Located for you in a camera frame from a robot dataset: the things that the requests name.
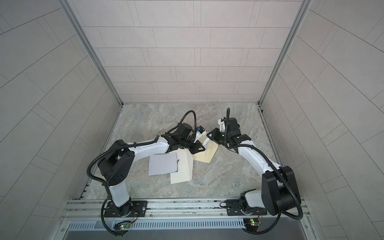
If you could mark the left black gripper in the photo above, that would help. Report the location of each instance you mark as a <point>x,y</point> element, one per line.
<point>195,146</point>

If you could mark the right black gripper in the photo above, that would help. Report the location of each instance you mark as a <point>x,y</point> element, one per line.
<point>216,131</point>

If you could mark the yellow manila envelope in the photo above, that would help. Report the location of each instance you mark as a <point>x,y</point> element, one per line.
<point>208,154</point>

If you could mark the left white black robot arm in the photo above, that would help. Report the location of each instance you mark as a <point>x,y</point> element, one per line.
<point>115,163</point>

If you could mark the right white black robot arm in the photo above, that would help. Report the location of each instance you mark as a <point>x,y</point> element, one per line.
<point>279,193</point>

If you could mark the cream white envelope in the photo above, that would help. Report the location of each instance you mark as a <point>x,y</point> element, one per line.
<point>185,167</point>

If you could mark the white paper sheet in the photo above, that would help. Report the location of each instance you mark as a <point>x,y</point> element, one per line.
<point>163,164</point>

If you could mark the white ventilation grille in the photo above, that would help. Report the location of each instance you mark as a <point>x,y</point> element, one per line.
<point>165,224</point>

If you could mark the right circuit board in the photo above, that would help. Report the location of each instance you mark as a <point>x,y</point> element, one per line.
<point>252,225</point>

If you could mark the circuit board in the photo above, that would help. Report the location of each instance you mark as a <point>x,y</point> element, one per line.
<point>252,225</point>
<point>122,226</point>

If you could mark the left circuit board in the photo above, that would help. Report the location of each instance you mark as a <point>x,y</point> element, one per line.
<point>122,226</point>

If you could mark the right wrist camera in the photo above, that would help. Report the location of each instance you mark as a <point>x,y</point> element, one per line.
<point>222,124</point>

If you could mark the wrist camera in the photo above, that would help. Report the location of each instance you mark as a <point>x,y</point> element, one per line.
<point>200,132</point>
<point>222,124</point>

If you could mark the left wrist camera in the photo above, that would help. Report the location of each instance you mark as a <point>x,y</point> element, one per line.
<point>200,132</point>

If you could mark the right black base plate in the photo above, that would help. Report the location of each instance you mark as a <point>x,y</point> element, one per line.
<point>235,208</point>

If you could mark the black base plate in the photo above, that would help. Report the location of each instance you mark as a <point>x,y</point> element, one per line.
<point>235,208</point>
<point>130,209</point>

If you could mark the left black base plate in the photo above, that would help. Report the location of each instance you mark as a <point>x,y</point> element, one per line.
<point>130,209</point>

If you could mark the aluminium mounting rail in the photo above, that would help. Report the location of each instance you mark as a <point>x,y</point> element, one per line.
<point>157,209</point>

